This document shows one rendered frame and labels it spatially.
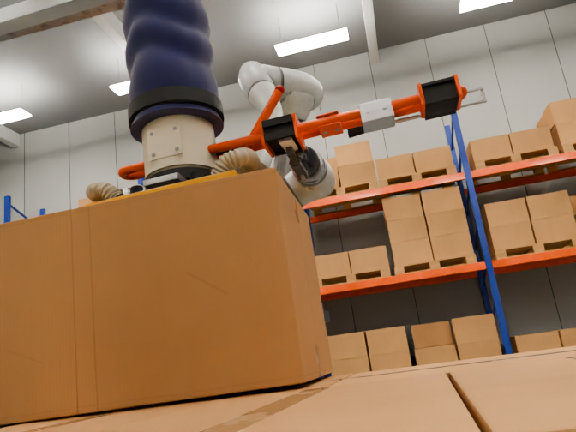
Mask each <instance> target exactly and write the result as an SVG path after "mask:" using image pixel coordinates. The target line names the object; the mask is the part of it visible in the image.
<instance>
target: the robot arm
mask: <svg viewBox="0 0 576 432"><path fill-rule="evenodd" d="M238 81H239V85H240V88H241V89H242V91H243V94H244V95H245V97H246V98H247V99H248V100H249V101H250V103H251V104H252V105H253V106H254V107H256V108H257V109H258V110H259V111H260V112H262V111H263V109H264V108H265V106H266V104H267V102H268V100H269V99H270V97H271V95H272V94H273V91H274V88H276V86H278V85H281V86H283V87H284V89H285V92H284V93H283V94H282V96H281V98H280V100H279V102H278V104H277V105H276V107H275V108H274V110H273V113H272V115H271V116H270V118H269V119H271V118H275V117H281V116H284V115H288V114H292V113H295V114H296V116H297V119H298V121H299V122H300V123H303V121H306V120H307V118H308V117H309V114H310V112H311V111H312V110H314V109H316V108H317V107H318V106H319V105H320V103H321V101H322V98H323V88H322V85H321V84H320V82H319V81H318V80H316V78H314V77H313V76H311V75H309V74H307V73H304V72H302V71H298V70H295V69H288V68H280V67H275V66H270V65H266V64H260V63H258V62H254V61H248V62H246V63H244V64H243V65H242V67H241V68H240V71H239V75H238ZM278 142H279V144H280V145H281V146H282V148H284V150H285V151H286V152H287V154H284V155H280V156H277V157H275V155H274V158H272V157H271V156H270V155H269V153H268V152H267V151H266V149H262V150H259V151H255V152H256V153H257V155H258V156H259V159H260V162H262V163H263V164H265V165H266V166H267V167H268V168H269V166H270V164H271V161H272V159H273V162H272V168H273V167H274V168H275V169H276V171H277V172H278V174H279V175H280V176H281V178H282V179H283V180H284V182H285V184H286V185H287V187H288V188H289V190H290V191H291V192H292V194H293V195H294V196H295V198H296V199H297V201H298V202H299V204H300V205H301V207H303V206H305V205H307V204H309V203H310V202H312V201H316V200H320V199H322V198H325V197H327V196H329V195H330V194H331V193H332V192H333V189H334V186H335V176H334V173H333V169H332V167H331V166H330V164H328V162H326V160H324V159H323V158H322V156H321V155H320V154H319V153H318V152H317V151H316V150H314V149H313V148H312V147H308V146H306V150H302V151H301V150H299V151H297V150H298V147H297V145H296V143H295V142H294V140H292V138H291V137H287V138H284V139H280V140H278Z"/></svg>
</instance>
